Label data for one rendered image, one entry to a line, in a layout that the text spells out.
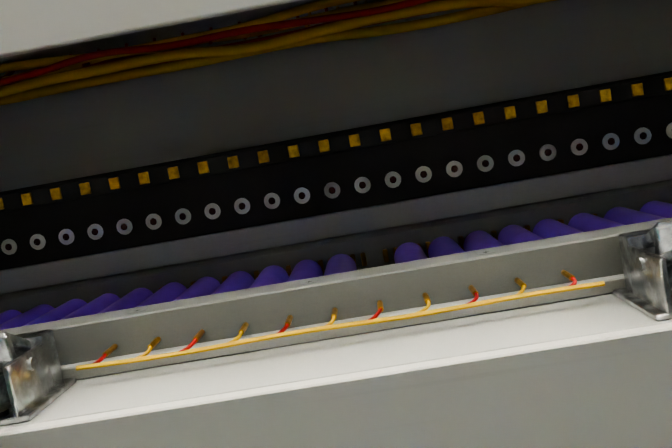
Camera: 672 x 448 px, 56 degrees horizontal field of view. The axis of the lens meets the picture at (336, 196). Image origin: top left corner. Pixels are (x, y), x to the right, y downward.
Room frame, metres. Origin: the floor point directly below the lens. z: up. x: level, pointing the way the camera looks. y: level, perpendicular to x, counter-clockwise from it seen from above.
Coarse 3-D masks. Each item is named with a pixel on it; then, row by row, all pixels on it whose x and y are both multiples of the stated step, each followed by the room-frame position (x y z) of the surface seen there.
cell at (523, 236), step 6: (504, 228) 0.37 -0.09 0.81; (510, 228) 0.36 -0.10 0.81; (516, 228) 0.35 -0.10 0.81; (522, 228) 0.35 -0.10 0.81; (504, 234) 0.36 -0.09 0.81; (510, 234) 0.35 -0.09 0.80; (516, 234) 0.34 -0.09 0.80; (522, 234) 0.33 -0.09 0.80; (528, 234) 0.33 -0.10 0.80; (534, 234) 0.33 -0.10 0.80; (498, 240) 0.37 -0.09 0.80; (504, 240) 0.35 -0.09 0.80; (510, 240) 0.34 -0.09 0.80; (516, 240) 0.33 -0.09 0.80; (522, 240) 0.32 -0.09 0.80; (528, 240) 0.32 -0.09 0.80
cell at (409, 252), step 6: (402, 246) 0.36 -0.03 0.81; (408, 246) 0.36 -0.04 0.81; (414, 246) 0.36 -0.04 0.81; (396, 252) 0.36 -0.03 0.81; (402, 252) 0.35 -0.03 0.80; (408, 252) 0.34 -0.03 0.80; (414, 252) 0.34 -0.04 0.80; (420, 252) 0.34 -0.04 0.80; (396, 258) 0.35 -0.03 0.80; (402, 258) 0.34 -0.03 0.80; (408, 258) 0.33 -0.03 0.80; (414, 258) 0.32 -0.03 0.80; (420, 258) 0.32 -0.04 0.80
